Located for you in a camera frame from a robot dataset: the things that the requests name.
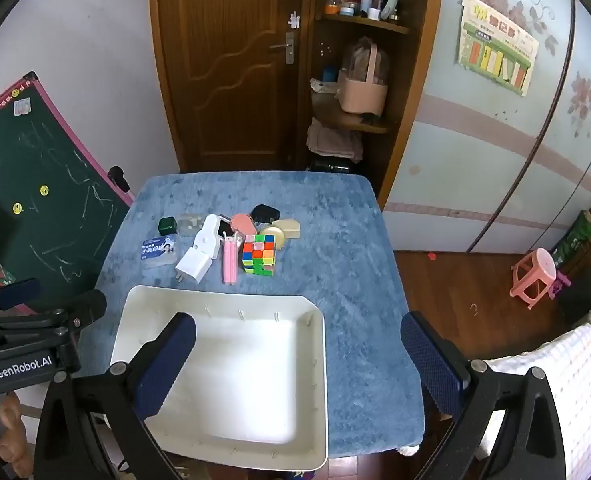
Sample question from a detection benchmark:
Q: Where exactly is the black case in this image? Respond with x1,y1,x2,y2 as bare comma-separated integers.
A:
252,204,281,227

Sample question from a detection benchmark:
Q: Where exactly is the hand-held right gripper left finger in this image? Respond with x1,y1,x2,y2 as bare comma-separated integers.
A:
34,312,197,480

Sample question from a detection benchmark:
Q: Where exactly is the white plastic bag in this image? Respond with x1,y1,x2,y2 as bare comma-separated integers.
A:
309,77,341,106

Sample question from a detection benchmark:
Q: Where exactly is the wall poster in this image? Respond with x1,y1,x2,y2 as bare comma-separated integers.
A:
457,0,540,98

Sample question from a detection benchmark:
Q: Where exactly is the white plastic tray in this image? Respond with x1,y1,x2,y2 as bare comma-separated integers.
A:
110,285,329,472

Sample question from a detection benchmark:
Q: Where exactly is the pink oval case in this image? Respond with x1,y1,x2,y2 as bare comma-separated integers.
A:
230,213,257,236

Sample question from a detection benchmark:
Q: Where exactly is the person's left hand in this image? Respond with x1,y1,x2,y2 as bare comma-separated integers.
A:
0,392,34,478

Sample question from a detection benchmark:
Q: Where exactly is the folded pink cloth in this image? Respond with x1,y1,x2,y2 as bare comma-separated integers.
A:
307,117,365,161

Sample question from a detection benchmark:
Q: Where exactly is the green bag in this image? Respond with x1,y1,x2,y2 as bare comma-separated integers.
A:
550,210,591,273

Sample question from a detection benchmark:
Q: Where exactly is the white curved plastic holder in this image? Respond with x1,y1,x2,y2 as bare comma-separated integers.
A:
194,214,226,260

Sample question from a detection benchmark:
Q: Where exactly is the colourful puzzle cube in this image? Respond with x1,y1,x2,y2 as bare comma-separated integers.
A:
242,234,276,276

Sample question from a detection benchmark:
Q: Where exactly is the white checked towel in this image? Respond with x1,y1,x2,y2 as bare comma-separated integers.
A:
475,322,591,480

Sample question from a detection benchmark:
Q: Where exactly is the pink hair clip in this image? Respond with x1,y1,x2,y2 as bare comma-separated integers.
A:
222,232,242,285

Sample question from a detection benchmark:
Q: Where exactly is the pale floral wardrobe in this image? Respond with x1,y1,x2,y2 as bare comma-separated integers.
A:
380,0,591,256

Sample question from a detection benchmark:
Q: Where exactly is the brown wooden door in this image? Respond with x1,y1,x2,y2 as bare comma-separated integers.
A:
150,0,309,173

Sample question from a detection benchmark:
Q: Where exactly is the metal door handle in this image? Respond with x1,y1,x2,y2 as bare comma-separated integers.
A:
270,32,295,65

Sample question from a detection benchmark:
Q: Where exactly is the pink plastic stool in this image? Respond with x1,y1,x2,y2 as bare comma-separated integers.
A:
509,247,559,308

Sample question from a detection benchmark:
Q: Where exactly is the dark floor item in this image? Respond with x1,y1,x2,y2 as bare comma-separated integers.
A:
310,157,351,173

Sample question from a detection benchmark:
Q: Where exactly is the blue and white card packet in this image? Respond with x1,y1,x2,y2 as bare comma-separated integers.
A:
140,235,179,268

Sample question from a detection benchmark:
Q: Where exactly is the green chalkboard with pink frame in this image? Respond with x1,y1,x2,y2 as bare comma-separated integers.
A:
0,71,136,311

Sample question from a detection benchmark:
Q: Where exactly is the small magenta stool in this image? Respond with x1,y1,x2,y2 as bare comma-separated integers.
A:
550,272,571,301

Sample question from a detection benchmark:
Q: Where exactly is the clear plastic box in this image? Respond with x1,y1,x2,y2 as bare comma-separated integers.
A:
178,214,205,237

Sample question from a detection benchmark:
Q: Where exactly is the pink basket with handle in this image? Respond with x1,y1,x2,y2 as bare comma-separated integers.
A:
336,42,390,116

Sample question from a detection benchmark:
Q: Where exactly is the black clamp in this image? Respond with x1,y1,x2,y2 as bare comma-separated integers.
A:
107,166,131,193

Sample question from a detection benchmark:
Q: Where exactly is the white charger plug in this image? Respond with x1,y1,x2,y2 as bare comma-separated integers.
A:
176,246,212,282

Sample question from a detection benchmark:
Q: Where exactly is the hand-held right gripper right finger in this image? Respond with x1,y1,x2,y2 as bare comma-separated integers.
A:
400,311,569,480

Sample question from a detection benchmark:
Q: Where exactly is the group of toiletry bottles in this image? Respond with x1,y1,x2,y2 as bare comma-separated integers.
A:
324,0,401,23

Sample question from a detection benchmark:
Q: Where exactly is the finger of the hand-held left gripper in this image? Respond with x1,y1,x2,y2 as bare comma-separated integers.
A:
0,278,41,318
0,289,108,342

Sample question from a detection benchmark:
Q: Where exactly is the wooden corner shelf unit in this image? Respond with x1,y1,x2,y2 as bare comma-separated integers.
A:
300,0,446,201

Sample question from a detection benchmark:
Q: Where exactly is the blue fluffy mat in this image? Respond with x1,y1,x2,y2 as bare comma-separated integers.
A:
78,171,426,458

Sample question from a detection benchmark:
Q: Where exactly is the gold round tin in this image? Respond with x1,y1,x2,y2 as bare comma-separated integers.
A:
258,226,287,250

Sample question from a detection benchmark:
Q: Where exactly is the beige rectangular box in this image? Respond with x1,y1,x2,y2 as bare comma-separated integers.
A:
270,218,301,239

